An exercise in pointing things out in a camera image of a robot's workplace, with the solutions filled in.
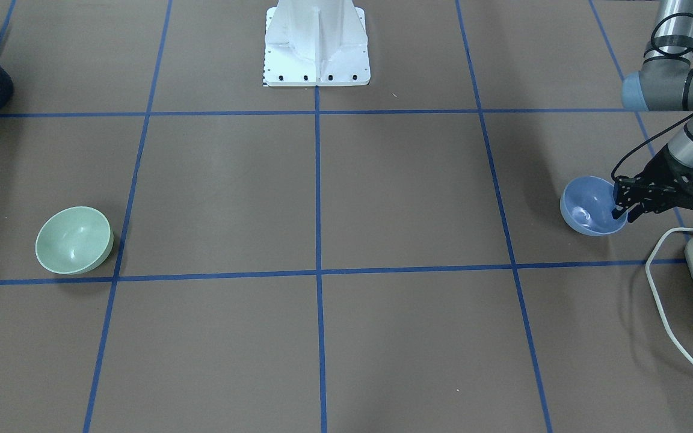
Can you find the blue bowl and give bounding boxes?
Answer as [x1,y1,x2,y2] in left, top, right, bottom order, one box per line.
[560,176,627,236]

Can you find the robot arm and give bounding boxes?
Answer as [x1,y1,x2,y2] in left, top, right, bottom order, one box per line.
[611,1,693,223]

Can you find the green bowl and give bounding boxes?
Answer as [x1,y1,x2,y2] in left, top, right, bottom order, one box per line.
[35,206,114,275]

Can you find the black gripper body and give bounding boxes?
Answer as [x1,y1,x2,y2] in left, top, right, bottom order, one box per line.
[614,147,693,213]

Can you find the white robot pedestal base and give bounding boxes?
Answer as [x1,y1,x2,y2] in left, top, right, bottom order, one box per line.
[262,1,371,87]

